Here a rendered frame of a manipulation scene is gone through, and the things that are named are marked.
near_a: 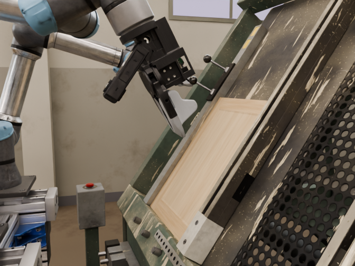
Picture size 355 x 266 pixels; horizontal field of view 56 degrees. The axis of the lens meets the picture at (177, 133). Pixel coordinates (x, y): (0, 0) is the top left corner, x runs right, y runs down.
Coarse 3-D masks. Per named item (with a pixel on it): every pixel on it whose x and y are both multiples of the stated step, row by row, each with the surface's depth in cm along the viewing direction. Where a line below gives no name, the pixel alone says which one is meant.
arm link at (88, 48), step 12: (24, 36) 118; (36, 36) 117; (48, 36) 118; (60, 36) 120; (72, 36) 122; (48, 48) 122; (60, 48) 123; (72, 48) 123; (84, 48) 124; (96, 48) 125; (108, 48) 127; (96, 60) 128; (108, 60) 128; (120, 60) 129
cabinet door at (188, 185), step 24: (216, 120) 137; (240, 120) 122; (192, 144) 142; (216, 144) 126; (192, 168) 131; (216, 168) 117; (168, 192) 136; (192, 192) 120; (168, 216) 124; (192, 216) 112
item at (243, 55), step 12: (252, 36) 150; (252, 48) 149; (240, 60) 148; (228, 84) 147; (216, 96) 146; (204, 108) 148; (204, 120) 146; (192, 132) 144; (180, 144) 147; (180, 156) 144; (168, 168) 143; (156, 180) 146; (156, 192) 142
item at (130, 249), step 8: (128, 232) 141; (112, 240) 138; (128, 240) 142; (112, 248) 131; (120, 248) 131; (128, 248) 136; (136, 248) 128; (112, 256) 124; (120, 256) 124; (128, 256) 129; (136, 256) 128; (144, 256) 116; (112, 264) 120; (120, 264) 119; (128, 264) 119; (136, 264) 124; (144, 264) 117
